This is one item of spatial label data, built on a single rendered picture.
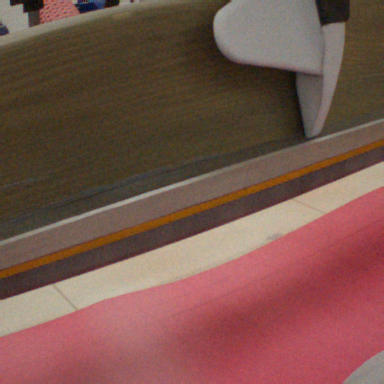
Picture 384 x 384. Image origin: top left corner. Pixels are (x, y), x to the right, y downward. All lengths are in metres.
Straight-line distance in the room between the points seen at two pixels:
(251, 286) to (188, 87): 0.13
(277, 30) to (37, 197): 0.11
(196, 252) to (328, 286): 0.09
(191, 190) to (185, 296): 0.11
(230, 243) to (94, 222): 0.17
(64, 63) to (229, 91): 0.07
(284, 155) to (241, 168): 0.02
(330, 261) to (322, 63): 0.14
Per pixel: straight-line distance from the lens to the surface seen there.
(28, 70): 0.22
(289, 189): 0.30
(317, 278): 0.34
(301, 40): 0.26
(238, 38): 0.24
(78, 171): 0.23
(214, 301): 0.33
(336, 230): 0.39
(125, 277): 0.36
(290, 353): 0.29
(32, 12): 0.49
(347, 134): 0.29
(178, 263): 0.37
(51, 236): 0.22
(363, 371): 0.27
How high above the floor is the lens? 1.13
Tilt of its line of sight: 22 degrees down
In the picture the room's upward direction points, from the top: 6 degrees counter-clockwise
